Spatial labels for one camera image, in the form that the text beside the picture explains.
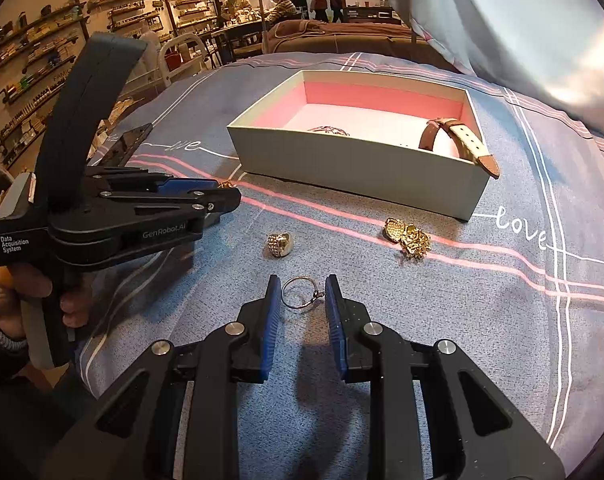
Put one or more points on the small gold charm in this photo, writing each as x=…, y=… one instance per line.
x=226, y=185

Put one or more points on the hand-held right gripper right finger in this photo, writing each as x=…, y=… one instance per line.
x=334, y=335

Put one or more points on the dark dining table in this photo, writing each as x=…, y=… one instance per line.
x=242, y=35

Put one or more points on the tall shelf unit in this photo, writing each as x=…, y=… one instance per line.
x=192, y=5

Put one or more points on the person's left hand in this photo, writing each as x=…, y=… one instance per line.
x=12, y=290

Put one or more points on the white metal chair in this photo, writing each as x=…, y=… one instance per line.
x=182, y=36

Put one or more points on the gold flower cluster brooch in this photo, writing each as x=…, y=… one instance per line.
x=416, y=244

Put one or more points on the white box with pink lining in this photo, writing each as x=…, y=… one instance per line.
x=357, y=180

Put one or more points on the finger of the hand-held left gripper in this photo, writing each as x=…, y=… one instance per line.
x=187, y=187
x=217, y=202

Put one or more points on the grey shiny pillow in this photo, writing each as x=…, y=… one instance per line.
x=532, y=25

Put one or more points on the brown sofa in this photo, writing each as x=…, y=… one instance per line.
x=342, y=42

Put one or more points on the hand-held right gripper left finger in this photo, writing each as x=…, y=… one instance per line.
x=272, y=335

